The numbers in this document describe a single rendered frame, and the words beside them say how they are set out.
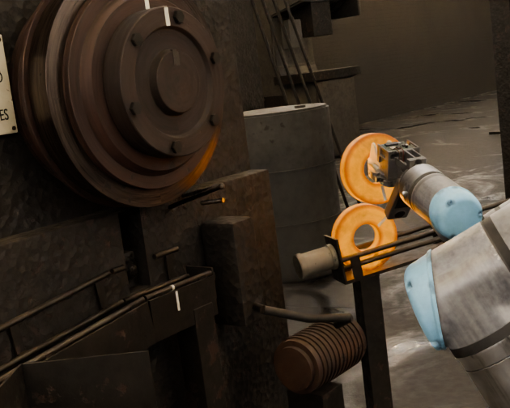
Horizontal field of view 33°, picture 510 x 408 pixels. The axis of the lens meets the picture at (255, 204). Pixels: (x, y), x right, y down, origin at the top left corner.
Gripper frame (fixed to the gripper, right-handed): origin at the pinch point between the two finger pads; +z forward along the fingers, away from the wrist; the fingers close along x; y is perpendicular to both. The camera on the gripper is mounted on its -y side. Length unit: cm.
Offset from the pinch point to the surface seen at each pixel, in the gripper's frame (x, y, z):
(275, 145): -54, -83, 228
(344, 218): 5.2, -15.1, 3.9
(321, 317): 15.4, -32.5, -7.4
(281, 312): 24.3, -30.2, -5.9
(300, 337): 21.5, -34.5, -10.5
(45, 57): 67, 33, -9
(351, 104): -306, -234, 700
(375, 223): -2.2, -17.1, 3.3
